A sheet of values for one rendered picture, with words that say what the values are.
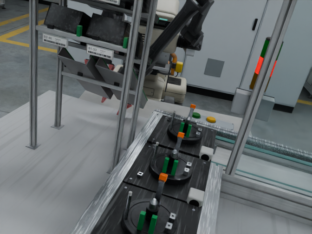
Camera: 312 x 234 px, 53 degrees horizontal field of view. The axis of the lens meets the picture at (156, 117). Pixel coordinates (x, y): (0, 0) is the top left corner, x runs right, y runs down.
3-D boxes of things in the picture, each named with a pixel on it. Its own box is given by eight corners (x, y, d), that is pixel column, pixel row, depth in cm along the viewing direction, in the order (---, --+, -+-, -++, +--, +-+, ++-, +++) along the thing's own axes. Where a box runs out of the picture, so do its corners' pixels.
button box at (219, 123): (186, 122, 149) (189, 111, 146) (230, 134, 146) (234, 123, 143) (184, 128, 143) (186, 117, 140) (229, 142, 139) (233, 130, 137)
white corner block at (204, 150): (199, 154, 117) (201, 145, 115) (211, 157, 116) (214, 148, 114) (197, 160, 112) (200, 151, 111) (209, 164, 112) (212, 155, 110)
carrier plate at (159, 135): (161, 118, 137) (162, 114, 136) (216, 133, 133) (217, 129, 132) (146, 145, 116) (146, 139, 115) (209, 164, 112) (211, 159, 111)
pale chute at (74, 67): (85, 90, 140) (90, 81, 141) (110, 99, 136) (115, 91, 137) (56, 55, 114) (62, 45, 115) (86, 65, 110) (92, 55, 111)
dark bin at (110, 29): (121, 56, 127) (127, 38, 126) (150, 65, 123) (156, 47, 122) (85, 35, 100) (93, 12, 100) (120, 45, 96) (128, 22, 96)
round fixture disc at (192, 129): (171, 122, 131) (172, 118, 130) (204, 132, 128) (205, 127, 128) (163, 138, 118) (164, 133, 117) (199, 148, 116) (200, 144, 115)
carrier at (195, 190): (145, 146, 114) (150, 116, 109) (209, 166, 111) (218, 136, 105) (121, 186, 93) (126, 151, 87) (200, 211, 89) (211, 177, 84)
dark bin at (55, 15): (87, 47, 129) (93, 30, 129) (114, 56, 125) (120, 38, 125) (43, 24, 103) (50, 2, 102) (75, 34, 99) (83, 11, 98)
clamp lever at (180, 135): (172, 152, 105) (178, 131, 105) (178, 154, 105) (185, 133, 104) (171, 154, 102) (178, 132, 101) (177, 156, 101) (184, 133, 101)
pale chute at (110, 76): (116, 99, 137) (121, 90, 139) (143, 109, 133) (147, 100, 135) (94, 65, 112) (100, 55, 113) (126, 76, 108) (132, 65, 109)
